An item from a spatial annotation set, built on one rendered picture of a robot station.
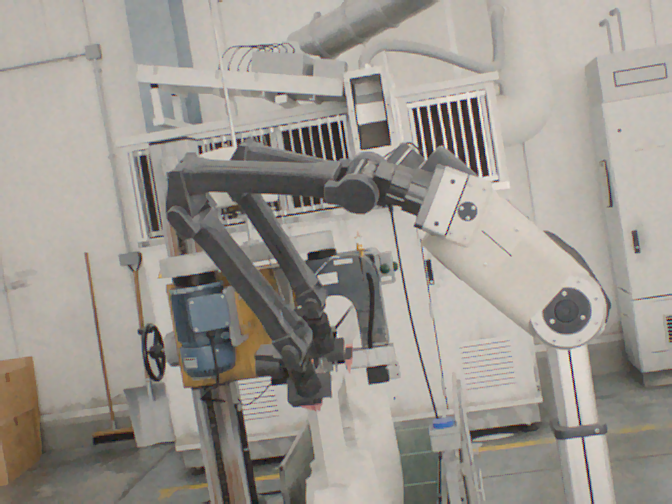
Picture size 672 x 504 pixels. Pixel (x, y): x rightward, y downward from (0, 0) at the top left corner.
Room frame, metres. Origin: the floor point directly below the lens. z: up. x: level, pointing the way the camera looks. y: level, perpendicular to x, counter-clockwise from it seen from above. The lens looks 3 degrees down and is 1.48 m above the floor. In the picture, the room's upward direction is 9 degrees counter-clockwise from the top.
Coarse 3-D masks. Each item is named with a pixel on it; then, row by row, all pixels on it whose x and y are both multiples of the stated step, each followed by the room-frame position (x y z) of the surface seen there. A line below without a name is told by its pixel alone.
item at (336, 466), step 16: (320, 368) 2.56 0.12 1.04; (336, 400) 2.31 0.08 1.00; (320, 416) 2.13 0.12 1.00; (336, 416) 2.27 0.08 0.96; (320, 432) 2.09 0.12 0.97; (336, 432) 2.25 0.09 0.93; (320, 448) 2.22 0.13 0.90; (336, 448) 2.23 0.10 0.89; (352, 448) 2.44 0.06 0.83; (320, 464) 2.25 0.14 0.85; (336, 464) 2.20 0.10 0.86; (352, 464) 2.29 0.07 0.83; (368, 464) 2.37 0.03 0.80; (320, 480) 2.20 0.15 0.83; (336, 480) 2.13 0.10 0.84; (352, 480) 2.20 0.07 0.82; (368, 480) 2.28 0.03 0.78; (320, 496) 2.18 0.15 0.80; (336, 496) 2.18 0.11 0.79; (352, 496) 2.16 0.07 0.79; (368, 496) 2.23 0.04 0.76
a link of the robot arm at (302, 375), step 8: (304, 360) 1.97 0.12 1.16; (280, 368) 1.98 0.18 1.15; (288, 368) 1.97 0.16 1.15; (296, 368) 1.97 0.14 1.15; (304, 368) 1.96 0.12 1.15; (312, 368) 1.98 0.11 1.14; (296, 376) 1.97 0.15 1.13; (304, 376) 1.97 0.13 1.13; (312, 376) 1.99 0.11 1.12; (304, 384) 1.99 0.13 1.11
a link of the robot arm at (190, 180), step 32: (192, 160) 1.79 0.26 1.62; (224, 160) 1.77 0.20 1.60; (352, 160) 1.70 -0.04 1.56; (384, 160) 1.70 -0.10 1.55; (192, 192) 1.78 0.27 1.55; (224, 192) 1.77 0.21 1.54; (256, 192) 1.74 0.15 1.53; (288, 192) 1.72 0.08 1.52; (320, 192) 1.69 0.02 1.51; (352, 192) 1.64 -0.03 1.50
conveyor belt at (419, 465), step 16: (400, 432) 4.28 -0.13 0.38; (416, 432) 4.23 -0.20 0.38; (400, 448) 4.00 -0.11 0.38; (416, 448) 3.96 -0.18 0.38; (416, 464) 3.72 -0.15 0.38; (432, 464) 3.69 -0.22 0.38; (416, 480) 3.51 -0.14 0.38; (432, 480) 3.48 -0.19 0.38; (416, 496) 3.32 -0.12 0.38; (432, 496) 3.29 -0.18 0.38
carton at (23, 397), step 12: (0, 372) 6.40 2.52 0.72; (12, 372) 6.40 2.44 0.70; (24, 372) 6.54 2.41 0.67; (0, 384) 6.25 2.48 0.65; (12, 384) 6.38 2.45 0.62; (24, 384) 6.51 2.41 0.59; (0, 396) 6.23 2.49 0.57; (12, 396) 6.35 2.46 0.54; (24, 396) 6.48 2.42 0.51; (0, 408) 6.21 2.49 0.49; (12, 408) 6.33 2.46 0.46; (24, 408) 6.46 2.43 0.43; (0, 420) 6.18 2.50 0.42
